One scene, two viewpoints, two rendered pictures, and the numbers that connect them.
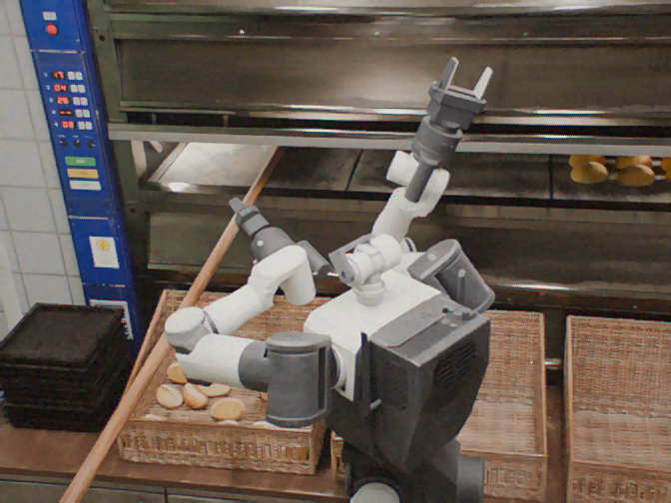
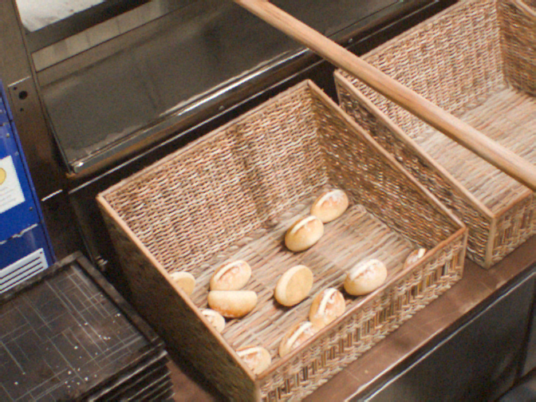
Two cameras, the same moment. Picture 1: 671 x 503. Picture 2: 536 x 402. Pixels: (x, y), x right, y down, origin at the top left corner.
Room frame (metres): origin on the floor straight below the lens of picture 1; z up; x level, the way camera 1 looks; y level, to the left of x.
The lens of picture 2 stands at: (1.33, 1.30, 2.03)
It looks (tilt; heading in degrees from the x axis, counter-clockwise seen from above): 43 degrees down; 311
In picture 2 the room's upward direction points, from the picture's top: 4 degrees counter-clockwise
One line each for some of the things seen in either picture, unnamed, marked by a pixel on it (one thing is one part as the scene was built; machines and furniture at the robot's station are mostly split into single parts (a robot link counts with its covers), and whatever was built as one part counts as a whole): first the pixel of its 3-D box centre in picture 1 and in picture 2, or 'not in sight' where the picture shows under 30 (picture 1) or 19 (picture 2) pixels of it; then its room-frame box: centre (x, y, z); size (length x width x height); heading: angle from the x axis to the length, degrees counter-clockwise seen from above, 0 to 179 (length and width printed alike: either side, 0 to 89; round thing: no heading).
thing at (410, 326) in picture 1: (393, 367); not in sight; (1.44, -0.10, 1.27); 0.34 x 0.30 x 0.36; 133
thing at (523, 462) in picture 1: (441, 393); (491, 114); (2.05, -0.28, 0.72); 0.56 x 0.49 x 0.28; 79
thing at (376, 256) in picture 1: (370, 265); not in sight; (1.49, -0.06, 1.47); 0.10 x 0.07 x 0.09; 133
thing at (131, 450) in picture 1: (234, 375); (286, 238); (2.18, 0.31, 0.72); 0.56 x 0.49 x 0.28; 79
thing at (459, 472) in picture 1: (414, 467); not in sight; (1.45, -0.14, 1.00); 0.28 x 0.13 x 0.18; 78
